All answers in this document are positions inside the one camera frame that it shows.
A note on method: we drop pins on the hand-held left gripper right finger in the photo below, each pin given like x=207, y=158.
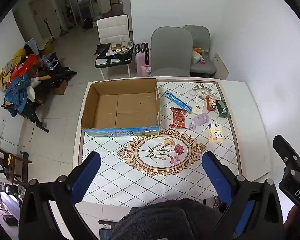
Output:
x=217, y=177

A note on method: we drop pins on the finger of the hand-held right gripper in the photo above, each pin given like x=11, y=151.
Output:
x=286, y=150

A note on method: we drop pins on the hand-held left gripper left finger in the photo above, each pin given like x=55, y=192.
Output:
x=86, y=175

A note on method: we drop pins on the yellow tissue pack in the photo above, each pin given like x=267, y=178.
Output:
x=215, y=133

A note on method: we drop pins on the tile-patterned table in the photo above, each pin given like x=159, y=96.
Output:
x=165, y=172

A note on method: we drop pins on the purple plush toy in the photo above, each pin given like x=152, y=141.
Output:
x=198, y=120

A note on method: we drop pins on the person's dark fleece clothing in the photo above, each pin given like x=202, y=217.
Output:
x=165, y=220

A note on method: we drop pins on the green snack packet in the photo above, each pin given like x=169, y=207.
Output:
x=222, y=108

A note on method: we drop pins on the black folding rack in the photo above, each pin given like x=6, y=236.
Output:
x=40, y=123

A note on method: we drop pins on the red snack packet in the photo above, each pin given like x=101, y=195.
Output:
x=178, y=117

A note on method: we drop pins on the orange snack packet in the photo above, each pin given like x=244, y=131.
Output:
x=211, y=103

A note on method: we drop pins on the white paper packet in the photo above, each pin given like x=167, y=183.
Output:
x=198, y=105

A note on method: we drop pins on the dark wooden chair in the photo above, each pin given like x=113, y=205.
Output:
x=12, y=160

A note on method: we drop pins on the open cardboard box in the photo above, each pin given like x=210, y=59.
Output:
x=130, y=105

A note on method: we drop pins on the blue plastic pouch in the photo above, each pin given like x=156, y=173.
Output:
x=177, y=101

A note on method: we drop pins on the small cardboard box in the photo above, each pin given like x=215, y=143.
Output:
x=62, y=87

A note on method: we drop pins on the white stuffed toy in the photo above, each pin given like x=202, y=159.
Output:
x=35, y=82

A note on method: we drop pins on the blue garment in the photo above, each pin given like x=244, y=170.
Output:
x=17, y=93

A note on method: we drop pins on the pink gift bag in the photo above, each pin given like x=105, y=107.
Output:
x=146, y=71

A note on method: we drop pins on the black bag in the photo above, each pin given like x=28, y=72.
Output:
x=120, y=57

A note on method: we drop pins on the white tissue box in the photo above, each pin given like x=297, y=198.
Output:
x=196, y=57

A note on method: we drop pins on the red plastic bag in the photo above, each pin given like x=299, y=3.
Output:
x=25, y=66

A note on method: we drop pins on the pink suitcase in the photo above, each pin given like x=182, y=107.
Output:
x=140, y=60

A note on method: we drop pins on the black folder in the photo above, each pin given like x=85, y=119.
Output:
x=102, y=48

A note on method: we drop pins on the orange plastic packet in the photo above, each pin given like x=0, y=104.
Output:
x=201, y=50

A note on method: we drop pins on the yellow garment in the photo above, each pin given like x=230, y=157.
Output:
x=5, y=76

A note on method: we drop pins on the stack of papers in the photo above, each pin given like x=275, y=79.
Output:
x=121, y=46

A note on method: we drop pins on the grey upholstered chair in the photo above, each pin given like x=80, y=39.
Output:
x=202, y=37
x=171, y=50

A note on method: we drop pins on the white padded chair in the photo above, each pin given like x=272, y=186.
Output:
x=112, y=28

